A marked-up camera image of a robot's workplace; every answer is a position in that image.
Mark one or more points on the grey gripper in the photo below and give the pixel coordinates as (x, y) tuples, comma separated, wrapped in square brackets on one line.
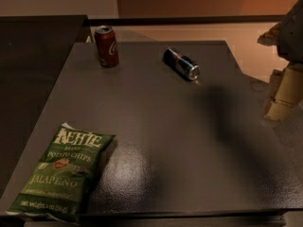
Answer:
[(292, 37)]

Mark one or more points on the green jalapeno chip bag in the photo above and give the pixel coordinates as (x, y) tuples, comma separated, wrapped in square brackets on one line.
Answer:
[(63, 176)]

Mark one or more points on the blue silver redbull can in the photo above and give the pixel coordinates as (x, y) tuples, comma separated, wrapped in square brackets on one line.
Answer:
[(182, 64)]

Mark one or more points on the red coca-cola can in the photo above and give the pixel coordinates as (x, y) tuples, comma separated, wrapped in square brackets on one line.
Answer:
[(107, 47)]

